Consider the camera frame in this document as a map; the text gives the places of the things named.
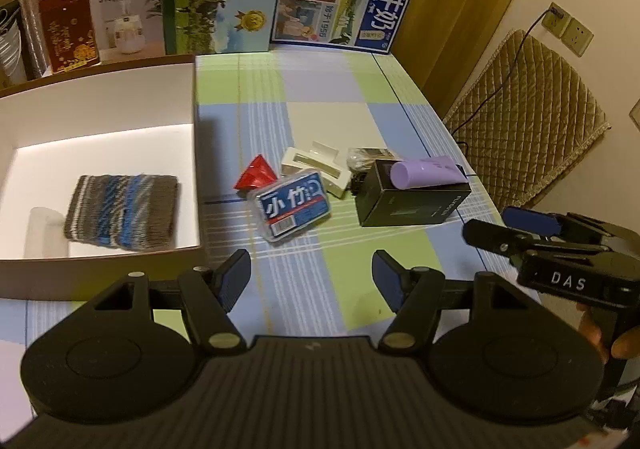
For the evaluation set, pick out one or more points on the clear plastic container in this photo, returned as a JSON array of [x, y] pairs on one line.
[[42, 234]]

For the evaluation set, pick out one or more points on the red gift box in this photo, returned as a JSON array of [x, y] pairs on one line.
[[67, 34]]

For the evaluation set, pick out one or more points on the blue dental floss box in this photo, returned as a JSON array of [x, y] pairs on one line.
[[292, 209]]

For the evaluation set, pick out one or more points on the stack of white bowls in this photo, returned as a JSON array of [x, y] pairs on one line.
[[10, 54]]

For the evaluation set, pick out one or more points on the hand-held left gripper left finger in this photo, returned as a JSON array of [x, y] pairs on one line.
[[235, 279]]

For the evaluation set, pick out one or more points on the white cardboard storage box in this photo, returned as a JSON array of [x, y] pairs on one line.
[[100, 149]]

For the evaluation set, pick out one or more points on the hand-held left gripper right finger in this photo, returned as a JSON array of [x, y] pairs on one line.
[[387, 279]]

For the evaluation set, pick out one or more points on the black product box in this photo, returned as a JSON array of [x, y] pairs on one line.
[[400, 204]]

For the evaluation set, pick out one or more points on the small clear plastic packet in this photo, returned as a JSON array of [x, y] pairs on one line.
[[367, 155]]

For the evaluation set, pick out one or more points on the red snack packet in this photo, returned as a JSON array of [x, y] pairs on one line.
[[255, 174]]

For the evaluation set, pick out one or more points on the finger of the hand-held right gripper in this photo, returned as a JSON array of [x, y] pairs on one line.
[[530, 221], [487, 234]]

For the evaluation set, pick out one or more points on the white appliance box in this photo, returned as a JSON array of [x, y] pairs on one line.
[[125, 19]]

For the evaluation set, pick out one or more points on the quilted chair cover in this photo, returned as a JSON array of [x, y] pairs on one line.
[[530, 119]]

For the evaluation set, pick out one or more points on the person's right hand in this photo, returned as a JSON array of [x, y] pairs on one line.
[[595, 334]]

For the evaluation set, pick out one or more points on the purple tube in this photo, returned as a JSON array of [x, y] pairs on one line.
[[425, 171]]

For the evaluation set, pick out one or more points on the wall socket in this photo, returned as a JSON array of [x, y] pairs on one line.
[[575, 34]]

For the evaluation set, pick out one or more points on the striped knitted cloth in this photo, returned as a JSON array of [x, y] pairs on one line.
[[120, 211]]

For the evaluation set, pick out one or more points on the white plastic holder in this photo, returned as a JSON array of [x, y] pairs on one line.
[[300, 161]]

